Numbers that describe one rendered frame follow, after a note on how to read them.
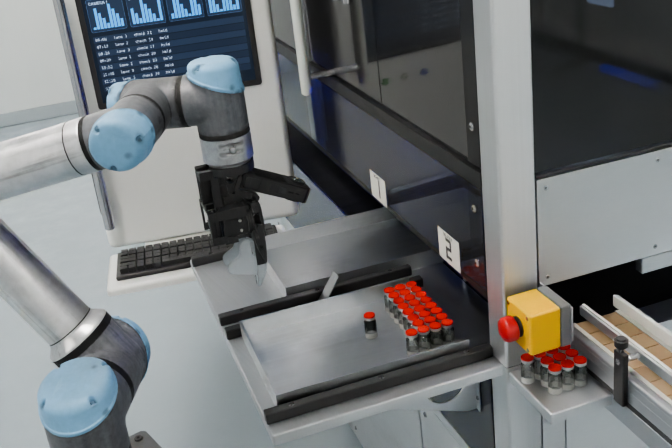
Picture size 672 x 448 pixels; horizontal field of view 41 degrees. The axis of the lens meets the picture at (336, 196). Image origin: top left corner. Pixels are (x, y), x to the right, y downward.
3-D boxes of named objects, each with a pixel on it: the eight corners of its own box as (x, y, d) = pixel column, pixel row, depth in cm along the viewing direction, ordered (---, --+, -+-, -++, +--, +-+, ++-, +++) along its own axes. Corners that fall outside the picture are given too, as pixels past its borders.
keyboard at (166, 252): (275, 228, 229) (274, 219, 228) (283, 250, 216) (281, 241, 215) (118, 257, 223) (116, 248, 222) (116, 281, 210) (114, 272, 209)
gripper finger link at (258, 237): (250, 257, 139) (242, 206, 135) (261, 254, 139) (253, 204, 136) (258, 269, 135) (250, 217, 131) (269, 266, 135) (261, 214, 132)
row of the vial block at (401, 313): (394, 306, 170) (392, 285, 168) (433, 352, 154) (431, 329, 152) (383, 309, 169) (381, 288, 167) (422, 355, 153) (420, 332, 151)
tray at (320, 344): (409, 292, 175) (408, 276, 173) (469, 357, 152) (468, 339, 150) (242, 337, 166) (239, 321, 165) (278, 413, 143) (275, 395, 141)
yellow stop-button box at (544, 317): (546, 323, 144) (545, 284, 141) (571, 344, 138) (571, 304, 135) (505, 336, 142) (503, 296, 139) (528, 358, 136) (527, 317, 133)
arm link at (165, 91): (92, 96, 122) (171, 88, 121) (116, 74, 132) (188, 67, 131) (105, 150, 125) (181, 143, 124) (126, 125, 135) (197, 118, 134)
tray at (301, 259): (395, 218, 208) (393, 204, 207) (443, 261, 185) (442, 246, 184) (255, 253, 199) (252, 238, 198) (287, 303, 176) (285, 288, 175)
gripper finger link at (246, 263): (230, 292, 139) (220, 239, 136) (266, 282, 141) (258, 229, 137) (234, 300, 137) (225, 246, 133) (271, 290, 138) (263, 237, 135)
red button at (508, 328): (516, 330, 140) (515, 308, 139) (529, 342, 137) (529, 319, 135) (495, 336, 139) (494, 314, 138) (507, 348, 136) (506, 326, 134)
